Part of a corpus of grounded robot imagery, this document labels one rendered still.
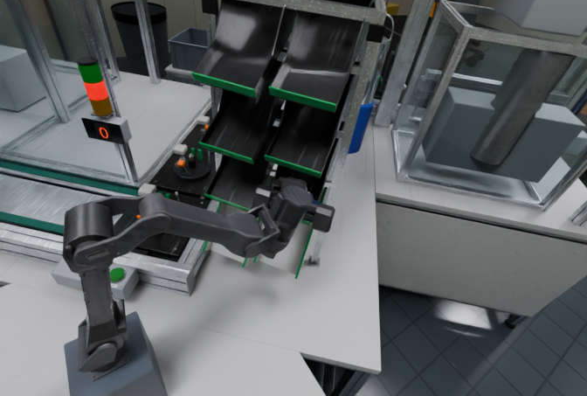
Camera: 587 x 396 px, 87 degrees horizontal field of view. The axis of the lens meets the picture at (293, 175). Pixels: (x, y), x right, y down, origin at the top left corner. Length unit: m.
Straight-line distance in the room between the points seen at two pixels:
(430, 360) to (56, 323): 1.75
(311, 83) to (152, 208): 0.36
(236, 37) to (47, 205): 0.93
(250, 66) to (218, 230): 0.33
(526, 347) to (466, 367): 0.44
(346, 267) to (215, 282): 0.44
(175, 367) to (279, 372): 0.27
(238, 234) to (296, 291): 0.55
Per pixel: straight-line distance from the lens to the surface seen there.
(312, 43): 0.71
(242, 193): 0.82
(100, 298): 0.60
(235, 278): 1.08
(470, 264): 1.89
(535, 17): 1.41
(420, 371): 2.07
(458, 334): 2.27
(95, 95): 1.06
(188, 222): 0.49
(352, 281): 1.12
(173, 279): 1.00
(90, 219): 0.49
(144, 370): 0.79
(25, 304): 1.21
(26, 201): 1.42
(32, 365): 1.11
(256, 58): 0.67
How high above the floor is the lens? 1.78
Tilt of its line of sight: 40 degrees down
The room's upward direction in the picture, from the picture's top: 8 degrees clockwise
